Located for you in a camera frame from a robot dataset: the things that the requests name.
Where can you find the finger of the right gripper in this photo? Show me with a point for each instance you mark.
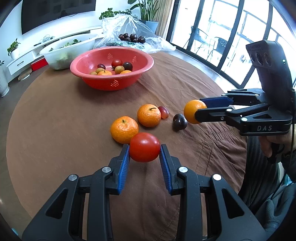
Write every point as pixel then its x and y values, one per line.
pixel 217 102
pixel 205 115

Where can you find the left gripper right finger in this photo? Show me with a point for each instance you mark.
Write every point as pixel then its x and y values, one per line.
pixel 170 165

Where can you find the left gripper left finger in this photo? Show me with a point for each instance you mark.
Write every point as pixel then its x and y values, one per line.
pixel 119 166

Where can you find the red tomato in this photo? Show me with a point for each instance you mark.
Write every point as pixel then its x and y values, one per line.
pixel 144 147
pixel 116 62

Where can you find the mandarin orange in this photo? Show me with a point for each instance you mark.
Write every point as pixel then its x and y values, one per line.
pixel 149 115
pixel 104 73
pixel 124 129

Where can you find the dark plum back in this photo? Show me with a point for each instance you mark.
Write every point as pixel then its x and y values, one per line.
pixel 179 122

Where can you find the dark plum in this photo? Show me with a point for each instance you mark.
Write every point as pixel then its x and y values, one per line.
pixel 127 66
pixel 179 122

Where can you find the red grape back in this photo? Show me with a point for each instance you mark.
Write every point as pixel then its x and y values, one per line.
pixel 164 112

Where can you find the large smooth orange front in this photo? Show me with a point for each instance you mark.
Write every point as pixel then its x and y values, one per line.
pixel 125 72

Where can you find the person right hand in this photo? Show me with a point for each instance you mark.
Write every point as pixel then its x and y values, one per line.
pixel 267 141

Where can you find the brown round tablecloth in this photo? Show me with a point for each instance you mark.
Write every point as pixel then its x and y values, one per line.
pixel 61 126

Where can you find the pile of dark plums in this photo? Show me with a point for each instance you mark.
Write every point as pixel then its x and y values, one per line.
pixel 133 38

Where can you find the red plastic basin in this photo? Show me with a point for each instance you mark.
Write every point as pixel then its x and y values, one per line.
pixel 86 63

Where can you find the beige curtain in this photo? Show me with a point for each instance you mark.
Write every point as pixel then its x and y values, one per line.
pixel 163 17

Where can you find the large plant blue pot right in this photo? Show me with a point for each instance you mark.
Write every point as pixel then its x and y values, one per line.
pixel 148 10

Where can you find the clear plastic bag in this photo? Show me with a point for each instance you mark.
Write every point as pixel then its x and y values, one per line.
pixel 126 31

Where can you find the white plastic basin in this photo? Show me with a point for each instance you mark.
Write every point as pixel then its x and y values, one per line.
pixel 59 59

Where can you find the red box under cabinet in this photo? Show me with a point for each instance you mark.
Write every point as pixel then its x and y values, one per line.
pixel 38 64

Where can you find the green leafy vegetables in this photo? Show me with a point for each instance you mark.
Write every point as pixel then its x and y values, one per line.
pixel 75 41

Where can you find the plant white ribbed pot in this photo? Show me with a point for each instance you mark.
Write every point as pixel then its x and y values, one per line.
pixel 4 87

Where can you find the white tv cabinet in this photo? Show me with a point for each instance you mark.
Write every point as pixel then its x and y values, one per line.
pixel 24 60

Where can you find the small plant on cabinet right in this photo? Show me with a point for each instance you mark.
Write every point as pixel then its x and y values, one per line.
pixel 109 13

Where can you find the small plant on cabinet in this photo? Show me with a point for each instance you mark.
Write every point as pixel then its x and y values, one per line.
pixel 14 45
pixel 109 13

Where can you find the small plant on cabinet left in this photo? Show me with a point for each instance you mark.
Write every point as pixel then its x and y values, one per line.
pixel 14 45

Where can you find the wall mounted black television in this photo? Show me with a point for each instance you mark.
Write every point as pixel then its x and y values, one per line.
pixel 38 12

